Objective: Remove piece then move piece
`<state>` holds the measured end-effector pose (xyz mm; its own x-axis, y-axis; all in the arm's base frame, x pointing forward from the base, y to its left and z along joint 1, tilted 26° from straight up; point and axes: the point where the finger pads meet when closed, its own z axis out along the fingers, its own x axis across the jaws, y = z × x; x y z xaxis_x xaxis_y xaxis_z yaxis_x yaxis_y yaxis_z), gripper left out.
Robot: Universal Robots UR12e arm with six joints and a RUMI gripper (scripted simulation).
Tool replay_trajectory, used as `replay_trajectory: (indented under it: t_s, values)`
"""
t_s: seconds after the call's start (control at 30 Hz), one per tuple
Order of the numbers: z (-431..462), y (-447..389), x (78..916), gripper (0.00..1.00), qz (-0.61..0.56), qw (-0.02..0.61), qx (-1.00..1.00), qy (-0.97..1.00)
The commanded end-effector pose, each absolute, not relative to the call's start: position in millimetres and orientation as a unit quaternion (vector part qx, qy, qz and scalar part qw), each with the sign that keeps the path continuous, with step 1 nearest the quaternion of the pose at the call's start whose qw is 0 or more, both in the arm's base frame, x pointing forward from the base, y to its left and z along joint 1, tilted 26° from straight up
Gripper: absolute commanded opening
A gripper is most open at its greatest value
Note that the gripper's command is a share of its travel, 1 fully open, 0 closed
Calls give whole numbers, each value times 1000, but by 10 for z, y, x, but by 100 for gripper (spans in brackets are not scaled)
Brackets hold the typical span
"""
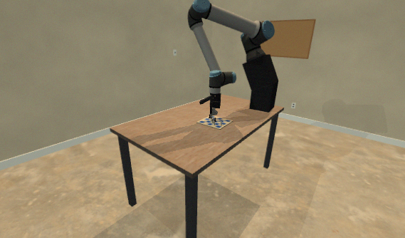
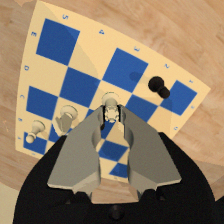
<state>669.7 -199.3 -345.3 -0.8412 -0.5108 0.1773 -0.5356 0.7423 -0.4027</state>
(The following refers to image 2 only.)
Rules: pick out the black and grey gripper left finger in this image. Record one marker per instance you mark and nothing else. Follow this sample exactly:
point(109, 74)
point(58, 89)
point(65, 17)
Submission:
point(72, 164)

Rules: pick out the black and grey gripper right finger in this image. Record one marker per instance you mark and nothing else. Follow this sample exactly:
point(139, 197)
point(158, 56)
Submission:
point(156, 162)

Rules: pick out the white pawn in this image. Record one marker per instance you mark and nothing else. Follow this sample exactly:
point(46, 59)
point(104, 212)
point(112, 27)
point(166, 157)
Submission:
point(37, 126)

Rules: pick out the blue and cream chessboard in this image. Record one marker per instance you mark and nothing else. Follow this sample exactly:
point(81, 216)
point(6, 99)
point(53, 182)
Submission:
point(72, 60)

